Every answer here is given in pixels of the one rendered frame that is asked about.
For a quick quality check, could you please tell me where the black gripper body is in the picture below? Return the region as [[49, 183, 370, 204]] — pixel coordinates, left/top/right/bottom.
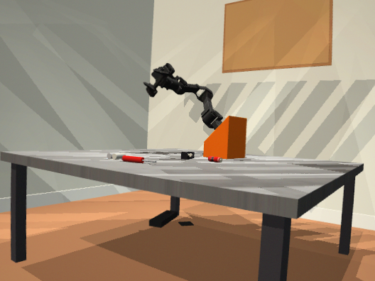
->
[[146, 63, 175, 97]]

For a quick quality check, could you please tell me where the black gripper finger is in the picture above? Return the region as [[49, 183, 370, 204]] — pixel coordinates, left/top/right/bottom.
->
[[153, 65, 170, 77], [143, 82, 155, 94]]

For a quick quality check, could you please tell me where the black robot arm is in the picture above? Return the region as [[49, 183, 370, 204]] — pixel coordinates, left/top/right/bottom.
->
[[151, 72, 223, 130]]

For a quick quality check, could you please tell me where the red cylindrical battery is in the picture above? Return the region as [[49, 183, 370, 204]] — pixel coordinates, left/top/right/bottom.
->
[[208, 156, 222, 162]]

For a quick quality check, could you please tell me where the red-handled screwdriver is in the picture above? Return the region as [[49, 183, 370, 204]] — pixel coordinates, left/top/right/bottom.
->
[[122, 155, 156, 163]]

